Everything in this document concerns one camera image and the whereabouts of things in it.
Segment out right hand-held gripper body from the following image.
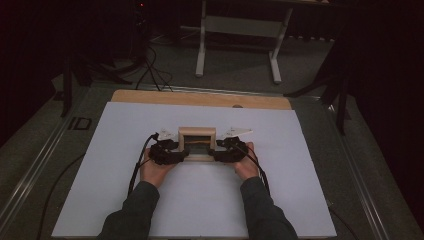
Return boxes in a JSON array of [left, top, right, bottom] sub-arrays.
[[218, 126, 254, 164]]

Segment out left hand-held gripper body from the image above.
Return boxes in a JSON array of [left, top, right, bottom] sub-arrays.
[[147, 128, 179, 166]]

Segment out wooden picture frame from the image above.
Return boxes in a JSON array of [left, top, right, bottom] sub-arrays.
[[177, 126, 218, 164]]

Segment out person's left hand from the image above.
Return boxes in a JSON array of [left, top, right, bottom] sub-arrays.
[[139, 155, 178, 190]]

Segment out person's right hand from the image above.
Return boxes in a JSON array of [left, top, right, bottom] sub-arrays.
[[232, 142, 261, 182]]

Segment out white table mat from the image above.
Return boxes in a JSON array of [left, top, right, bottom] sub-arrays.
[[51, 101, 338, 239]]

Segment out black floor socket box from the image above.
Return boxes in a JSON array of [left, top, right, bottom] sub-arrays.
[[67, 116, 93, 131]]

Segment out black metal stand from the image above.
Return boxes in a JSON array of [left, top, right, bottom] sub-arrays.
[[284, 63, 353, 136]]

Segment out black rack with red light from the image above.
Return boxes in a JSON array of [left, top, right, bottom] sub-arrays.
[[128, 0, 150, 69]]

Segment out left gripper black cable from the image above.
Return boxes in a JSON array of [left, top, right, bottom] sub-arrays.
[[127, 132, 160, 197]]

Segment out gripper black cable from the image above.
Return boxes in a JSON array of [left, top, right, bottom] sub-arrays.
[[127, 132, 160, 197], [237, 142, 272, 197]]

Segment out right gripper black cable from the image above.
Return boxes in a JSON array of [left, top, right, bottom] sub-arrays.
[[237, 142, 272, 197]]

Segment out metal floor rail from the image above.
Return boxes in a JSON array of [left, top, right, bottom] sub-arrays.
[[88, 82, 323, 100], [0, 87, 88, 231], [324, 99, 392, 240]]

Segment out black floor cables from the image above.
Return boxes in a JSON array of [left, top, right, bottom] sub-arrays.
[[134, 44, 175, 93]]

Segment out black floor cable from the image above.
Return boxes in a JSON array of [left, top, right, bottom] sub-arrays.
[[327, 205, 360, 240], [35, 152, 87, 240]]

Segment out white metal desk frame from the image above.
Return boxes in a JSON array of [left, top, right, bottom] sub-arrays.
[[194, 0, 295, 85]]

